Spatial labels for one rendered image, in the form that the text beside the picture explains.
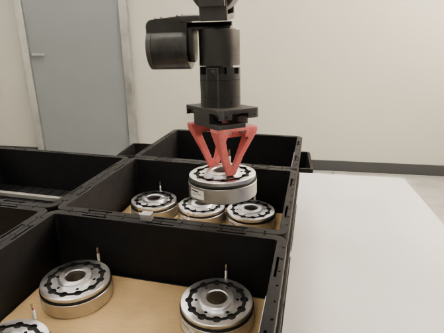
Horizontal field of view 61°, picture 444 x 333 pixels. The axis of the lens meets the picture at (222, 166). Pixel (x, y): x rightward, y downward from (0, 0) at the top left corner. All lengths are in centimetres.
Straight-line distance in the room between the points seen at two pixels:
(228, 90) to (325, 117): 306
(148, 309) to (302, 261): 46
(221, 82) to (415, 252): 72
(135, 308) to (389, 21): 326
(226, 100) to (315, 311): 47
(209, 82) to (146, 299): 34
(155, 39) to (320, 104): 306
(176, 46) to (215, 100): 9
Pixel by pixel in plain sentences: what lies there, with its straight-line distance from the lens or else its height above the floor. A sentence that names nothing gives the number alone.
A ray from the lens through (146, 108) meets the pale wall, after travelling 375.
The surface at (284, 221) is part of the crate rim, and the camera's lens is 61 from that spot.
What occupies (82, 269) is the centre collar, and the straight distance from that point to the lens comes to 64.
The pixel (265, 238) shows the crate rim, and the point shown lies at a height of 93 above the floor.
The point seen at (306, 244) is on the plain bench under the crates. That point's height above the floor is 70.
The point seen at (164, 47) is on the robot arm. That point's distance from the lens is 53.
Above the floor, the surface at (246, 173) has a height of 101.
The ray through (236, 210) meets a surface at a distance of 80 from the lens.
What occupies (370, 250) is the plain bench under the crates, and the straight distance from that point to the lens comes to 104.
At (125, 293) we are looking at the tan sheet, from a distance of 64.
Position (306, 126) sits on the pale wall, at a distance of 357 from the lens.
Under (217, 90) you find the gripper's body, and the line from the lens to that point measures 52.
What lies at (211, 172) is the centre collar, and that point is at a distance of 55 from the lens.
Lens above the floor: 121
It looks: 19 degrees down
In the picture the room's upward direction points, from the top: straight up
